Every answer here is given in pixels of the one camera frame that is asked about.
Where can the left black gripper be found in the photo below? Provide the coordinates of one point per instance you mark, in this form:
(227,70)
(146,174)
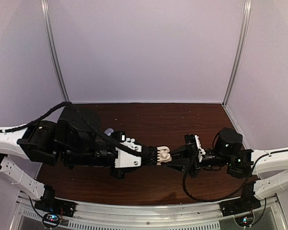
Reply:
(120,175)

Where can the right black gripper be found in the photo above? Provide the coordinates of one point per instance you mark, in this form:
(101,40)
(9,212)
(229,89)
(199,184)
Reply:
(184,150)

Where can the white earbud charging case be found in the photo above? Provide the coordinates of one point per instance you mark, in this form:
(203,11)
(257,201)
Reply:
(163,155)

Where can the purple earbud charging case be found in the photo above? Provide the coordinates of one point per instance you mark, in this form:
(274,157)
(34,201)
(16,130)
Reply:
(109,131)

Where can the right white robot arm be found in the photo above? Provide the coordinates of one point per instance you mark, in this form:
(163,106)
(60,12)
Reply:
(265,172)

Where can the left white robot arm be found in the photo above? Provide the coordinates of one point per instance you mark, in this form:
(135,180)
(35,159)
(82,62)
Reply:
(35,142)

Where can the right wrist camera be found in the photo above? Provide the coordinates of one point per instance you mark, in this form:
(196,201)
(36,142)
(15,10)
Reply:
(194,147)

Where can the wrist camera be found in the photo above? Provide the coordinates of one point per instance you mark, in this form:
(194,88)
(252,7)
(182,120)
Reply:
(132,154)
(194,147)

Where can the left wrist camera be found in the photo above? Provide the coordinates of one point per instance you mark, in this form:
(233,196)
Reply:
(132,154)

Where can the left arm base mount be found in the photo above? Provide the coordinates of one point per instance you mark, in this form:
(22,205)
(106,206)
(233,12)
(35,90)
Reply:
(48,203)

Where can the front aluminium rail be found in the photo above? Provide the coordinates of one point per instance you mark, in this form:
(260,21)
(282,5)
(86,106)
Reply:
(197,216)

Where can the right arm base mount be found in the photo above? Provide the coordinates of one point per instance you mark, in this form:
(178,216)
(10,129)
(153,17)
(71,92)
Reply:
(245,203)

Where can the left aluminium frame post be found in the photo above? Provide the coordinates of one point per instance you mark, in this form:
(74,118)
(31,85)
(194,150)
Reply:
(52,48)

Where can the aluminium frame post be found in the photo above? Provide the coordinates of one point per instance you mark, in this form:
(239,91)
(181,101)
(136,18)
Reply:
(247,10)
(52,48)

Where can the right aluminium frame post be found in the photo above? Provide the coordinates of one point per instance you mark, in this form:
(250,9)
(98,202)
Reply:
(247,10)

